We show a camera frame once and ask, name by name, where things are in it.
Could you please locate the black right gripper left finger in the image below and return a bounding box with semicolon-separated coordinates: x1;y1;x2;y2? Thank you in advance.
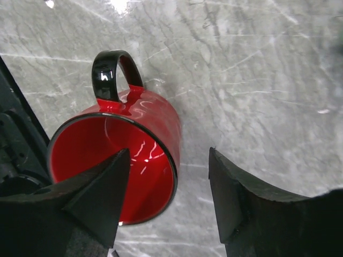
1;149;130;256

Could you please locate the red mug black handle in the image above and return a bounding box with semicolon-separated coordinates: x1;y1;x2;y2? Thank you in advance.
47;49;183;227

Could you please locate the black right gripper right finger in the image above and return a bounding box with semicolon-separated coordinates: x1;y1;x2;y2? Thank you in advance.
208;148;342;256

